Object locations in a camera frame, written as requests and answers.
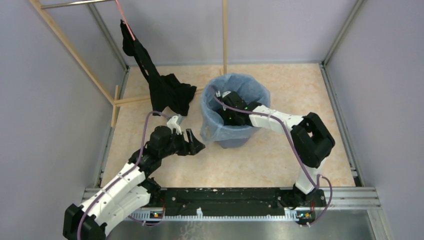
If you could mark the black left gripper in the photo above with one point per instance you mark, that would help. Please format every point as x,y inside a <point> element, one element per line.
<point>193,146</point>

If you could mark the light blue plastic trash bag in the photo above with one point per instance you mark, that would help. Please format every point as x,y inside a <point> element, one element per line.
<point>248,88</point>

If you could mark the blue plastic trash bin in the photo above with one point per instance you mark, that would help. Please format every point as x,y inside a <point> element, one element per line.
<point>234,141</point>

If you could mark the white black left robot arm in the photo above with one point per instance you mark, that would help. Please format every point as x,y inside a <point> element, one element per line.
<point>131,189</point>

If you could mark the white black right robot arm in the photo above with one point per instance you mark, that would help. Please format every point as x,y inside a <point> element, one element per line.
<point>307,135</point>

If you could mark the black printed t-shirt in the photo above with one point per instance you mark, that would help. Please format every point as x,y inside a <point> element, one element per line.
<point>166,91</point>

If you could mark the pink clothes hanger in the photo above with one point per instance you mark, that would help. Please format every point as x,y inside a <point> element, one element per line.
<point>124,19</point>

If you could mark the metal hanging rod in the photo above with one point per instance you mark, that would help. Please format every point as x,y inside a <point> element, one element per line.
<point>72,4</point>

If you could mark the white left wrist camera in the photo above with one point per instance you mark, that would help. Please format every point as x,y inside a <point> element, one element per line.
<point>174,123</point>

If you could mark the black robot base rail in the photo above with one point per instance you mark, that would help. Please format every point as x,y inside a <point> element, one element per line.
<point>231,204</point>

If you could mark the wooden clothes rack frame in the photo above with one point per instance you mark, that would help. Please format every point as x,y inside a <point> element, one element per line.
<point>115,100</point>

